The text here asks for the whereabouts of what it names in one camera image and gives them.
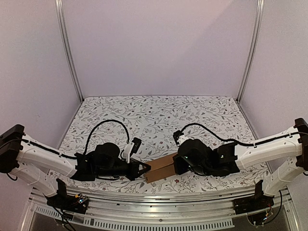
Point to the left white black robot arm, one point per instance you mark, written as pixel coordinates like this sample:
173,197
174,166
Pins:
24,157

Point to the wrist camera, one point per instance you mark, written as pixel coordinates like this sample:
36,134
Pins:
179,138
130,149

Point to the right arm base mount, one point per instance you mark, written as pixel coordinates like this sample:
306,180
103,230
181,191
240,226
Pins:
252,203

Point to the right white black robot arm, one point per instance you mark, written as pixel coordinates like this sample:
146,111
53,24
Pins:
234,156

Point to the aluminium front rail frame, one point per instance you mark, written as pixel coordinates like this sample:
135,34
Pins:
195,211

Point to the brown cardboard paper box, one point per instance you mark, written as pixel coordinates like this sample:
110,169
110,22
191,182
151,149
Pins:
161,168

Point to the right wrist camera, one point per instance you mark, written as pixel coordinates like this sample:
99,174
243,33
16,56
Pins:
179,138

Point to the aluminium corner post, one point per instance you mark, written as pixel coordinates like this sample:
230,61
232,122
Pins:
67,49
252,50

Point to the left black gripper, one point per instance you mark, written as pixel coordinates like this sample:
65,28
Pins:
133,172

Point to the floral patterned table mat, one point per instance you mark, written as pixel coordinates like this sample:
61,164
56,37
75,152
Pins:
154,119

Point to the left aluminium corner post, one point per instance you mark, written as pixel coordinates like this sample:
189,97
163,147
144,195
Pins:
67,49

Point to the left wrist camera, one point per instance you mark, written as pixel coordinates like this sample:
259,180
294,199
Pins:
130,149

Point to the right aluminium corner post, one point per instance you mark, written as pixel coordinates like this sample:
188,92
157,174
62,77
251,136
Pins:
252,50

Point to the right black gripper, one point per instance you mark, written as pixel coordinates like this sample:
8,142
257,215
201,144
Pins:
178,163

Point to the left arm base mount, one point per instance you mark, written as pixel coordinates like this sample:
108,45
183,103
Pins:
74,203

